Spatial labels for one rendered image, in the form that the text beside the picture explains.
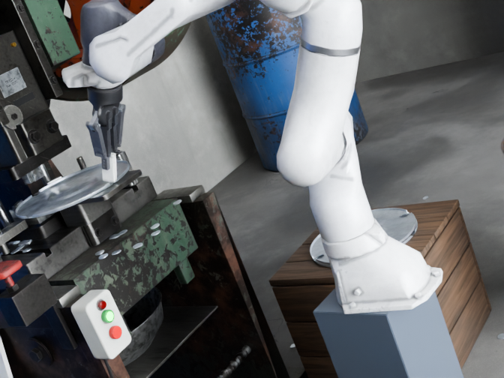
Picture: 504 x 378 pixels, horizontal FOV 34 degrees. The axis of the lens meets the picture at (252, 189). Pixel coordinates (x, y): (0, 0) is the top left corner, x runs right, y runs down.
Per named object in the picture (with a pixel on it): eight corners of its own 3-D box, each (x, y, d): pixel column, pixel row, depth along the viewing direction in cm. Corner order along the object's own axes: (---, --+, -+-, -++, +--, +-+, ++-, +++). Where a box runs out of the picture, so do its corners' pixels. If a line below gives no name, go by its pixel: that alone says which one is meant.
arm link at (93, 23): (147, 79, 166) (172, 63, 174) (145, 14, 160) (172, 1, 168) (73, 62, 173) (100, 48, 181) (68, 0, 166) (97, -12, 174)
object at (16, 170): (78, 154, 206) (69, 133, 204) (20, 190, 191) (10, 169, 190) (37, 161, 216) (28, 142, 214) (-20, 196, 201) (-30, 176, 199)
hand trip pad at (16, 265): (38, 289, 170) (22, 258, 167) (17, 306, 165) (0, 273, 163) (17, 290, 174) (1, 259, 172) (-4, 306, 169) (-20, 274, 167)
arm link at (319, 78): (366, 43, 153) (341, 73, 138) (346, 163, 165) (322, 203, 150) (309, 31, 156) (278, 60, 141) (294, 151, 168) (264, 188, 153)
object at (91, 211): (163, 217, 195) (141, 166, 191) (127, 247, 185) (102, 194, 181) (94, 225, 211) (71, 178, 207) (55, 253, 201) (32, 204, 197)
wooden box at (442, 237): (493, 309, 230) (458, 199, 219) (448, 395, 202) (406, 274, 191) (367, 311, 254) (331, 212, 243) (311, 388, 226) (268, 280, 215)
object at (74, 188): (71, 214, 178) (70, 210, 177) (-8, 223, 196) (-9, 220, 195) (152, 157, 199) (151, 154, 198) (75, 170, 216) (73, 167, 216)
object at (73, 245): (158, 195, 216) (149, 175, 214) (37, 288, 183) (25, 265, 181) (83, 205, 235) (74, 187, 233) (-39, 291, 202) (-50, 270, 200)
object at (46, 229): (99, 199, 210) (94, 189, 209) (44, 238, 195) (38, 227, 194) (58, 205, 220) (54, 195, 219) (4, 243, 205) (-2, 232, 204)
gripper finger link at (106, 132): (112, 110, 179) (109, 112, 178) (114, 157, 184) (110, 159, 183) (97, 106, 180) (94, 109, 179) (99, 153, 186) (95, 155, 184)
